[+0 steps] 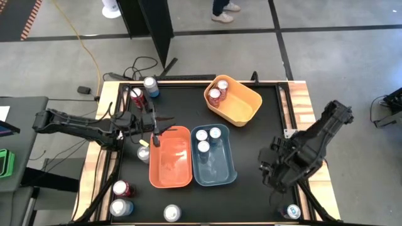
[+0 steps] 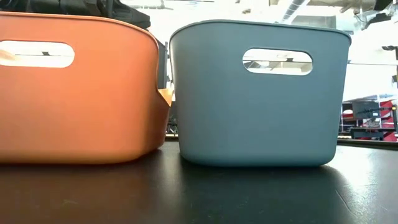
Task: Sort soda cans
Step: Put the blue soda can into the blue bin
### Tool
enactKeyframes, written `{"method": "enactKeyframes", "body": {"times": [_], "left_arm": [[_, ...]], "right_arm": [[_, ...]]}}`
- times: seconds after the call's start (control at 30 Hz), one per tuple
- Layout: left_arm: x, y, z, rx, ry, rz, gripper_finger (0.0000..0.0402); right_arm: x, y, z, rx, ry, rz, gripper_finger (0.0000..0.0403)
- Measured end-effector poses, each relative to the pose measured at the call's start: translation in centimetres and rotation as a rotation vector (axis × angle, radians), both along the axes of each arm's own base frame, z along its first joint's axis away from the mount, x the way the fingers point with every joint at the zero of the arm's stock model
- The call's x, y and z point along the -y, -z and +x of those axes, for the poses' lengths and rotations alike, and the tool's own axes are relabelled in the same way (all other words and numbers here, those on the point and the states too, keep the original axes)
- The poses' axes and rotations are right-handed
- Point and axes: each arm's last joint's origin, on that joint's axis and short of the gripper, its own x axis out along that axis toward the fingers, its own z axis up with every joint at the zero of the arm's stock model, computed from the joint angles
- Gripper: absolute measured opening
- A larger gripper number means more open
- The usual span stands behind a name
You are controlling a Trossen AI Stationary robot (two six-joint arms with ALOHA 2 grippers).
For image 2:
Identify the orange plastic bin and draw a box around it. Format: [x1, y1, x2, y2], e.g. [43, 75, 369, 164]
[0, 11, 174, 165]

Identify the grey background monitor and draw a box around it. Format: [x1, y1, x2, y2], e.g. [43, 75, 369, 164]
[352, 101, 381, 121]

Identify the dark divider panel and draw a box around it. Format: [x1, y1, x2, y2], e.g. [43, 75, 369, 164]
[156, 39, 169, 90]

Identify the black background bench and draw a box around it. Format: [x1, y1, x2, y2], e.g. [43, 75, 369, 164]
[349, 126, 385, 141]

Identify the blue-grey plastic bin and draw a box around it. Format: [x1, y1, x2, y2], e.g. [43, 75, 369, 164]
[169, 19, 353, 167]

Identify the red white background shelf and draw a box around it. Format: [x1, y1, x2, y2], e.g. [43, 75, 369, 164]
[340, 95, 398, 142]

